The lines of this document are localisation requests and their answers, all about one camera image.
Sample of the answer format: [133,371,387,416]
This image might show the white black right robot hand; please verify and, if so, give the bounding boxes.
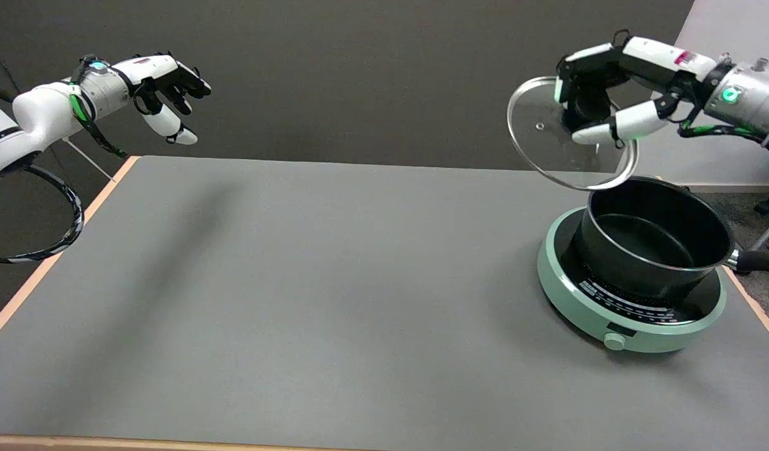
[554,29,718,148]

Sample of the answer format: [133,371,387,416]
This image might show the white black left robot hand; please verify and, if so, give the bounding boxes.
[113,51,212,146]

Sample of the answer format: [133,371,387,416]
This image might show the glass pot lid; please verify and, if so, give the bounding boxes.
[507,76,639,190]

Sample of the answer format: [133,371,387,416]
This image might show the black cooking pot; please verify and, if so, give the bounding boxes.
[574,177,769,300]

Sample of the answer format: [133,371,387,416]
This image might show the mint green induction cooker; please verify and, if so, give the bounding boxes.
[537,207,728,353]

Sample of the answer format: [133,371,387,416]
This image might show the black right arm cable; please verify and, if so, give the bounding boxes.
[677,122,769,165]

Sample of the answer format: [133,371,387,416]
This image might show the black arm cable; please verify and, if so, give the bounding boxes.
[677,122,769,165]
[0,164,85,264]

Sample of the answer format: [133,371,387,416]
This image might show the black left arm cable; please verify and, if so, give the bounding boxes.
[0,164,85,264]

